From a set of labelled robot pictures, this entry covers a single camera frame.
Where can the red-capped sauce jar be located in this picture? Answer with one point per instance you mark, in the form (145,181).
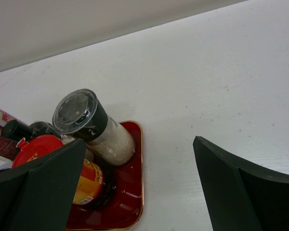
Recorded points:
(91,184)

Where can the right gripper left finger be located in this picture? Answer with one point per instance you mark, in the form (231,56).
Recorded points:
(32,198)

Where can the red lacquer tray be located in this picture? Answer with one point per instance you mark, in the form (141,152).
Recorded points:
(126,205)

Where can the dark soy sauce bottle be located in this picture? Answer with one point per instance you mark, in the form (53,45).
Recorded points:
(12,132)

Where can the black-top pepper grinder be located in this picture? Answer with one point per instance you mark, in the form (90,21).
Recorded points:
(43,128)

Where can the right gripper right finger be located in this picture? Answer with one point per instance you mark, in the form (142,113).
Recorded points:
(241,195)

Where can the salt grinder clear lid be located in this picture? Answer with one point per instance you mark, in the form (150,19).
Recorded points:
(81,115)

